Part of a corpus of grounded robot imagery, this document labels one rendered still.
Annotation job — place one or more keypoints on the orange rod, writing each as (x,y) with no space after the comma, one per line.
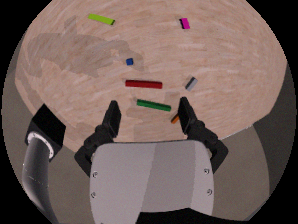
(175,119)

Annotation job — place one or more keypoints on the red rod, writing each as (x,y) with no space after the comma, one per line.
(145,84)

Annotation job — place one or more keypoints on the magenta rod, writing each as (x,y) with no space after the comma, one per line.
(184,23)

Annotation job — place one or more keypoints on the small blue cube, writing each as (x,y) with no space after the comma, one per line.
(129,61)

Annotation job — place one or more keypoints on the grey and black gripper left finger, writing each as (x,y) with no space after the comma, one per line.
(109,127)

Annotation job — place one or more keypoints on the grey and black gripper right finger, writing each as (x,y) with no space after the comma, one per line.
(195,129)

